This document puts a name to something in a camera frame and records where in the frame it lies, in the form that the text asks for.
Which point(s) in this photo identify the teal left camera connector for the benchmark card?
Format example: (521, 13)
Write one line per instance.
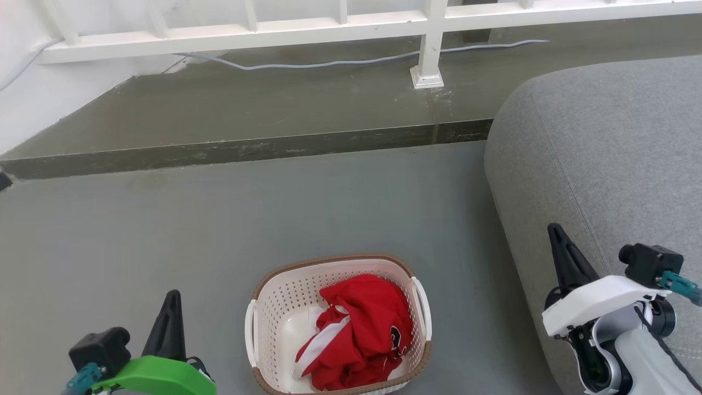
(82, 381)

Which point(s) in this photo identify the red and white garment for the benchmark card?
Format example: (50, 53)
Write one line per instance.
(367, 323)

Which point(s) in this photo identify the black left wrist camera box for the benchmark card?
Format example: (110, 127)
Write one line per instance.
(101, 348)

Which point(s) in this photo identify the white metal railing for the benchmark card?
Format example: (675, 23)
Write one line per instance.
(274, 30)

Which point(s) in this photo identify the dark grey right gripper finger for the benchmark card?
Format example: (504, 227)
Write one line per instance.
(567, 263)

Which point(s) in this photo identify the grey fabric sofa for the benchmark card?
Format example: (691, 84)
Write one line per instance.
(603, 153)

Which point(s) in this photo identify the teal right camera connector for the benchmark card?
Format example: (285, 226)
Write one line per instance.
(680, 285)

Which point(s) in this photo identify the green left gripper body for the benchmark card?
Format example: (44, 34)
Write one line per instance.
(159, 376)

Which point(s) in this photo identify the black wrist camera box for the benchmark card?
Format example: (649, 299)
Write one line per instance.
(652, 263)
(101, 348)

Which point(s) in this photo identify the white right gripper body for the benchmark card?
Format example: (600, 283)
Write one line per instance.
(598, 299)

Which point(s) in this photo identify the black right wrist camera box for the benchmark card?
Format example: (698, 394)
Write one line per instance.
(652, 263)

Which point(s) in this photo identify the teal camera connector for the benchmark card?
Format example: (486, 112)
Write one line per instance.
(82, 381)
(680, 285)

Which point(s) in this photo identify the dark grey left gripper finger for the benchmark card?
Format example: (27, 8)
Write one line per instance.
(167, 329)

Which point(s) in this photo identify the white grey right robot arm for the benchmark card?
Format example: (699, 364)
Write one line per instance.
(630, 356)

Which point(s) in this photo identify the white perforated laundry basket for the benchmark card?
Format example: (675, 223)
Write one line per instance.
(285, 307)

